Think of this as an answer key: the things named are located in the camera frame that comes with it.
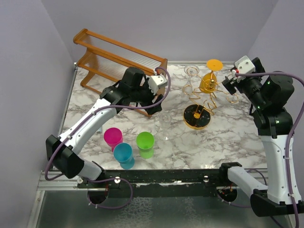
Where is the pink plastic wine glass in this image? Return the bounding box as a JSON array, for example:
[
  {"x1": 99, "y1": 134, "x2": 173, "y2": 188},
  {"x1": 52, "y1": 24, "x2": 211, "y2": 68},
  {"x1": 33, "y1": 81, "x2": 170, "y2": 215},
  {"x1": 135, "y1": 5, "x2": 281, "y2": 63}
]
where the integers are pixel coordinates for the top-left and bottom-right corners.
[{"x1": 104, "y1": 127, "x2": 123, "y2": 151}]

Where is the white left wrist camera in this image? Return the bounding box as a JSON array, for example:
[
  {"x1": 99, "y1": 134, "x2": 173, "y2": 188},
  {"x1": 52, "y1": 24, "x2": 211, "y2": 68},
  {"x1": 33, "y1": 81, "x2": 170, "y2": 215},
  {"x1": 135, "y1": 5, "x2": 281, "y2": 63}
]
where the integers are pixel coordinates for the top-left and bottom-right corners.
[{"x1": 148, "y1": 75, "x2": 168, "y2": 95}]

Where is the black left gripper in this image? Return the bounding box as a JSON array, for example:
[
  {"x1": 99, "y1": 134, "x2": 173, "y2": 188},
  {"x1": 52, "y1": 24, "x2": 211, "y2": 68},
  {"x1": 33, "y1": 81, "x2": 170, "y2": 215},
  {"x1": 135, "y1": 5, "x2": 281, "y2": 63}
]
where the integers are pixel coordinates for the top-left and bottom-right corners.
[{"x1": 130, "y1": 78, "x2": 164, "y2": 114}]

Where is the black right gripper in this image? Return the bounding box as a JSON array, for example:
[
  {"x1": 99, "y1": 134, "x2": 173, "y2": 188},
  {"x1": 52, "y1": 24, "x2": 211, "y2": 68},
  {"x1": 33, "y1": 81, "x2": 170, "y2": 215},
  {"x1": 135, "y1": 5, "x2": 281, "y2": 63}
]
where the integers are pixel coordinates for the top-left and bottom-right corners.
[{"x1": 223, "y1": 57, "x2": 268, "y2": 108}]

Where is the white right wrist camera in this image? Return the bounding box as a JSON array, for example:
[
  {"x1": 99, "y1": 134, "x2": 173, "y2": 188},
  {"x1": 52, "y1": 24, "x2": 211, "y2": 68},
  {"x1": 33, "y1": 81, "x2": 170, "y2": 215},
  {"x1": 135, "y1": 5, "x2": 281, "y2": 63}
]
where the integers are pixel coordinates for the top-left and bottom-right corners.
[{"x1": 231, "y1": 56, "x2": 256, "y2": 76}]

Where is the green plastic wine glass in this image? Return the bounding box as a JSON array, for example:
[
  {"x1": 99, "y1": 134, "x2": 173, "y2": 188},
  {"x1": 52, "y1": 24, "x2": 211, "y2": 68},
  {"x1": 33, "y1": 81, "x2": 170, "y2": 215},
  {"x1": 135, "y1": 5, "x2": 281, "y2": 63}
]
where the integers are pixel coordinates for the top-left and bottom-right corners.
[{"x1": 136, "y1": 132, "x2": 155, "y2": 159}]

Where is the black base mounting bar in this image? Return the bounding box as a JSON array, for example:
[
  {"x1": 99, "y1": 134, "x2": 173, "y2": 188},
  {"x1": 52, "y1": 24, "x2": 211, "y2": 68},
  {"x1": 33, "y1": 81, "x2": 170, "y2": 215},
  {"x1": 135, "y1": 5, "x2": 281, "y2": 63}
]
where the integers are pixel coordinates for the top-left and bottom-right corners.
[{"x1": 78, "y1": 169, "x2": 240, "y2": 201}]

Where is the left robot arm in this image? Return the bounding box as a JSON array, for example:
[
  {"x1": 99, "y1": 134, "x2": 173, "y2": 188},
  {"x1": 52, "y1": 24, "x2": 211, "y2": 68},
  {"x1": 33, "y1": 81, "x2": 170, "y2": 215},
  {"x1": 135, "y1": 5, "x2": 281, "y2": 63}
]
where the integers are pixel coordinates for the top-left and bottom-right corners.
[{"x1": 45, "y1": 67, "x2": 171, "y2": 188}]

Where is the gold wire wine glass rack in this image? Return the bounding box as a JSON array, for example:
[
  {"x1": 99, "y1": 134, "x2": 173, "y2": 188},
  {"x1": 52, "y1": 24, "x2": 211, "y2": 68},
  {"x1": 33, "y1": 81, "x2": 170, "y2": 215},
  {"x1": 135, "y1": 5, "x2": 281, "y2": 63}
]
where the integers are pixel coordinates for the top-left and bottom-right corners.
[{"x1": 182, "y1": 75, "x2": 239, "y2": 130}]

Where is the yellow plastic wine glass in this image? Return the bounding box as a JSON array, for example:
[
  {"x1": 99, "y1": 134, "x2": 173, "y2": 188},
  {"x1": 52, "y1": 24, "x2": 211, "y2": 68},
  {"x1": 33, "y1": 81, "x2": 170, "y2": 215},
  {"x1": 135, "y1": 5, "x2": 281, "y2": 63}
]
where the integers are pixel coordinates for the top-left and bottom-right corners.
[{"x1": 199, "y1": 59, "x2": 223, "y2": 94}]

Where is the clear wine glass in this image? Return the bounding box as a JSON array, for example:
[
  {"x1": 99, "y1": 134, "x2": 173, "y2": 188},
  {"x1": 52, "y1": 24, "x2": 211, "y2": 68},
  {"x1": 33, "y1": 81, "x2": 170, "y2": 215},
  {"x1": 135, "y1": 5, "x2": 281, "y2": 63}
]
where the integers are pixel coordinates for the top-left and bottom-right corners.
[
  {"x1": 157, "y1": 112, "x2": 172, "y2": 141},
  {"x1": 181, "y1": 65, "x2": 200, "y2": 99}
]

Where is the blue plastic wine glass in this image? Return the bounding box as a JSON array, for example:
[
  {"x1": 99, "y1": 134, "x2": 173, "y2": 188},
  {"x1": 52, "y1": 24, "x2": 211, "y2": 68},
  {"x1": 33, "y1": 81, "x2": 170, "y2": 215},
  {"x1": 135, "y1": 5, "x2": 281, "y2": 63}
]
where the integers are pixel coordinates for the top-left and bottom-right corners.
[{"x1": 113, "y1": 142, "x2": 135, "y2": 170}]

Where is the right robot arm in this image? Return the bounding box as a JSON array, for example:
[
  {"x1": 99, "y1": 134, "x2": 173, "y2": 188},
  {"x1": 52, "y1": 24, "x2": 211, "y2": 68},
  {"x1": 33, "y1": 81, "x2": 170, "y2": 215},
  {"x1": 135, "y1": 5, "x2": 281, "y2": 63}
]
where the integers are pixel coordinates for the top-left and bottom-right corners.
[{"x1": 218, "y1": 71, "x2": 304, "y2": 217}]

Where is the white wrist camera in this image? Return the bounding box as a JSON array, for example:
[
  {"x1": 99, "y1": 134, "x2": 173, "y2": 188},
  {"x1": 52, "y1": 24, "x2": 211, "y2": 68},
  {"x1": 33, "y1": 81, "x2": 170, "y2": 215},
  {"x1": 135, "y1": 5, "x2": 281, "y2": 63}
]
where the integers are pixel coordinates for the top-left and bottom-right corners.
[
  {"x1": 148, "y1": 75, "x2": 168, "y2": 95},
  {"x1": 231, "y1": 56, "x2": 256, "y2": 76}
]

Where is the wooden two-tier shelf rack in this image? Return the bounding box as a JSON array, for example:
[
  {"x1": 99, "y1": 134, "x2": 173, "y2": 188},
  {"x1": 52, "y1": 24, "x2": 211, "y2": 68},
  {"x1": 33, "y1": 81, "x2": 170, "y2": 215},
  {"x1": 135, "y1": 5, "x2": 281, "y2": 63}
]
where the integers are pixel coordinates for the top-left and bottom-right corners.
[{"x1": 73, "y1": 28, "x2": 168, "y2": 117}]

